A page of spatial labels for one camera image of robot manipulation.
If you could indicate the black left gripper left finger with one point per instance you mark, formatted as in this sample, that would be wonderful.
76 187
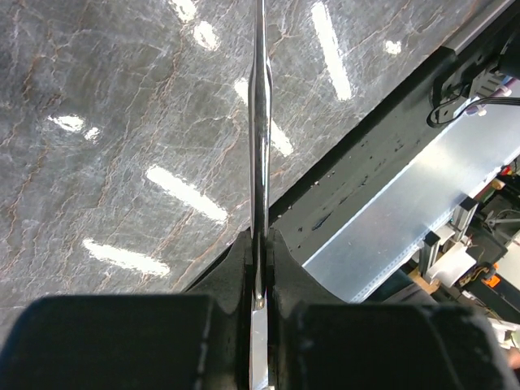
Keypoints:
197 339

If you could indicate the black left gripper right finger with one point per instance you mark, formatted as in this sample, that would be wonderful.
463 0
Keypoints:
318 341

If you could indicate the silver table knife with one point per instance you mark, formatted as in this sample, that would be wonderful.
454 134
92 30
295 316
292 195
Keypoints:
260 108

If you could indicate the light blue cable duct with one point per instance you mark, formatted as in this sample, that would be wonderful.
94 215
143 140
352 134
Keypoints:
381 236

